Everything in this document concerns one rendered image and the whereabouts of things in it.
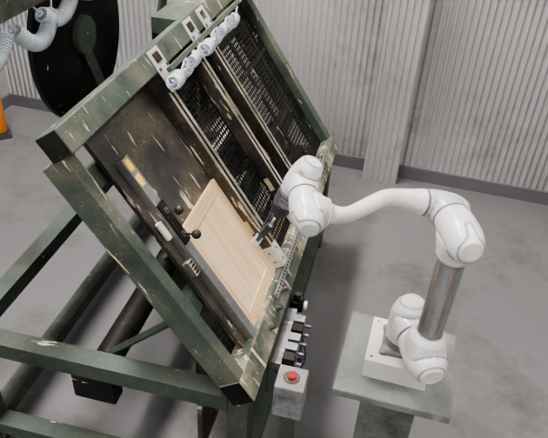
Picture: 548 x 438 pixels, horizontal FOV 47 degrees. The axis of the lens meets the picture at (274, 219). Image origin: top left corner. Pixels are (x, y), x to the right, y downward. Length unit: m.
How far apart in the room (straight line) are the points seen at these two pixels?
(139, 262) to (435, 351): 1.17
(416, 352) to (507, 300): 2.18
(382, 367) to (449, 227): 0.84
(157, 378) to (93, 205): 0.88
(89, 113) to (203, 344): 0.96
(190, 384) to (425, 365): 0.97
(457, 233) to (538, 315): 2.50
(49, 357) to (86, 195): 0.95
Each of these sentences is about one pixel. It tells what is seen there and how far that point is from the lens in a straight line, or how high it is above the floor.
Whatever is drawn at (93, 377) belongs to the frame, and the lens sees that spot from 2.89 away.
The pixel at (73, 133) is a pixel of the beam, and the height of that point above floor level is 1.89.
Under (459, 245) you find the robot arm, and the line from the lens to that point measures 2.15.
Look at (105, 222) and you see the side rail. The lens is 2.24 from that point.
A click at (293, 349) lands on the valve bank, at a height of 0.76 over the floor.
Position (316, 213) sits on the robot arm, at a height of 1.77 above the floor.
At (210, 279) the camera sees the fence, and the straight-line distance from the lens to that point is 2.58.
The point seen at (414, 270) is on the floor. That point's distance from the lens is 4.65.
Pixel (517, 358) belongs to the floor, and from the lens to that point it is 4.25.
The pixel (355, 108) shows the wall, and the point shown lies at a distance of 5.46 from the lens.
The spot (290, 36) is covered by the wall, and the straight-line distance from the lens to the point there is 5.36.
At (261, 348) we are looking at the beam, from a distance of 2.75.
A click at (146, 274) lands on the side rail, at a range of 2.32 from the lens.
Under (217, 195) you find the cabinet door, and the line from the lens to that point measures 2.86.
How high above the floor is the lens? 2.89
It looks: 36 degrees down
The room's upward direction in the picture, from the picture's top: 4 degrees clockwise
